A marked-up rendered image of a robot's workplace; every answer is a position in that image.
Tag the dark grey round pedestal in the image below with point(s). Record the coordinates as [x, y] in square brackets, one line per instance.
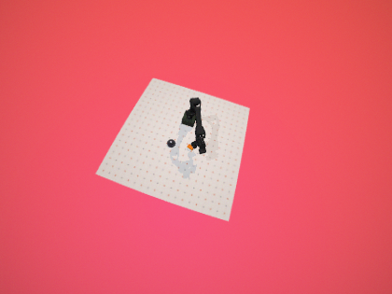
[171, 143]

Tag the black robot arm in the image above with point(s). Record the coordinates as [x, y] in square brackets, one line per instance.
[199, 130]

